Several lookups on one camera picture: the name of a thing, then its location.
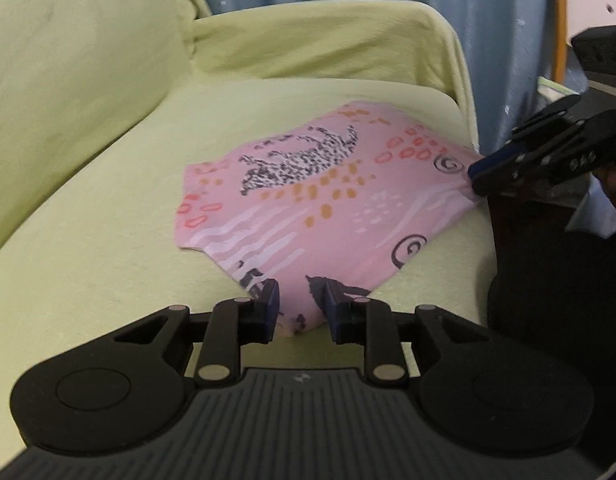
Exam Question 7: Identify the pink patterned shorts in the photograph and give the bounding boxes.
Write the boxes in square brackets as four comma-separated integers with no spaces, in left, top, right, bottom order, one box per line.
[174,101,478,335]

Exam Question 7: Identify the pastel checked chair cushion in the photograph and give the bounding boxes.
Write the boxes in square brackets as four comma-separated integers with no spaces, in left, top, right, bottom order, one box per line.
[535,76,581,113]

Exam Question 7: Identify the green sofa cover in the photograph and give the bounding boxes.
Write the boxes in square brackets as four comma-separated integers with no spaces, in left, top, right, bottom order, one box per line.
[0,0,472,469]

